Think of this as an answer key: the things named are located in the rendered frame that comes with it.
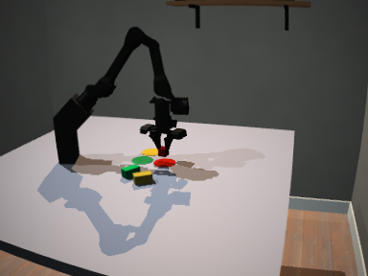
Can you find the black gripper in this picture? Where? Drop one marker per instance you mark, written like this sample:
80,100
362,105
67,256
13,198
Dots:
162,124

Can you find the green circle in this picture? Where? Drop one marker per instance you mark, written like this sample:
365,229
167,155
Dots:
141,160

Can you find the yellow block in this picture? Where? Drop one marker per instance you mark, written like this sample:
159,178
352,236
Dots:
142,177

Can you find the red cube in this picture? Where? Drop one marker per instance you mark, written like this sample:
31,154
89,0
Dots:
162,152

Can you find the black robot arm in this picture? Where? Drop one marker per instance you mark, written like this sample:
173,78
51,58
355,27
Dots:
103,88

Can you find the yellow circle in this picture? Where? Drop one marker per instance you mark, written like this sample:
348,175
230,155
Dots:
150,152

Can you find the red circle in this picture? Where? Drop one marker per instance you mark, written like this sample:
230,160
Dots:
164,162

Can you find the green block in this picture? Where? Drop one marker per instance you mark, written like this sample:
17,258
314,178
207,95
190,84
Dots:
127,172

